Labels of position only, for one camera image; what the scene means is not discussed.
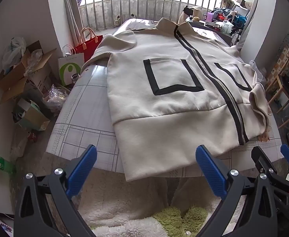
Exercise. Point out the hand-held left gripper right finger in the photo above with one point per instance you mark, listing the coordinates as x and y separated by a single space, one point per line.
210 172

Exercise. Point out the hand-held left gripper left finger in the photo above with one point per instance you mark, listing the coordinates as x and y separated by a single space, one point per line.
81 172

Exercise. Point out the beige zip jacket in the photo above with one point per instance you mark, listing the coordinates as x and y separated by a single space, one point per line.
174 108

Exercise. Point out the wooden chair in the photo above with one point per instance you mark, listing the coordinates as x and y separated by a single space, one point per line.
288 103

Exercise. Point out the white green fluffy fleece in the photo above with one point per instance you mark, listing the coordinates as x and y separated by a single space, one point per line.
124 202

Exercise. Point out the white plaid floral tablecloth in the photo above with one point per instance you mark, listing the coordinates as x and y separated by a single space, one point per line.
85 118

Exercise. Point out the red drink can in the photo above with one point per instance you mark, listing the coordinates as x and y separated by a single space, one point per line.
32 136

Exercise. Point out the teal paper bag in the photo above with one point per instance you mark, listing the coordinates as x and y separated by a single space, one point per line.
33 116

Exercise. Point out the clear plastic bag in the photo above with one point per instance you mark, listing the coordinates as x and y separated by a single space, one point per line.
33 59
54 98

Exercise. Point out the green plastic bottle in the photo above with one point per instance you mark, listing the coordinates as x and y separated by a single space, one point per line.
0 163

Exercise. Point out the colourful printed paper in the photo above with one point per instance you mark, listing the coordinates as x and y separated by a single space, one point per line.
3 223

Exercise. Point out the red thermos bottle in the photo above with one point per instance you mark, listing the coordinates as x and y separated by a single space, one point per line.
74 78

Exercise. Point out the orange checkered mat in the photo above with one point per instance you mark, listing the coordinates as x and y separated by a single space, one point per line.
279 61

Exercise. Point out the white paper bag green print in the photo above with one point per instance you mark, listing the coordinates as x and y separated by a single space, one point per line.
69 69

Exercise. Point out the brown cardboard box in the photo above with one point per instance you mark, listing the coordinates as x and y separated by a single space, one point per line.
38 76

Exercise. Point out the red tote bag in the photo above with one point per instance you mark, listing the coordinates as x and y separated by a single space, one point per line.
89 47

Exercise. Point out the wheelchair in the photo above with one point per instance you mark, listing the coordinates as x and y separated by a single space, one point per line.
236 38

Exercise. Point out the white plastic container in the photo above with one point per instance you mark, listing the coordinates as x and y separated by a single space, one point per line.
226 27

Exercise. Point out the pink cup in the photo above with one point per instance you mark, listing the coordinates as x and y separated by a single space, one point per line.
210 17

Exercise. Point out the beige curtain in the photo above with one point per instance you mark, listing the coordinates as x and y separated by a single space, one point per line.
70 12

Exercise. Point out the polka dot cloth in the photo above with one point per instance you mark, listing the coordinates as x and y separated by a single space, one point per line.
79 1

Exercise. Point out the metal balcony railing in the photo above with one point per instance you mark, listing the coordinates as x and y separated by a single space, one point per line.
124 0

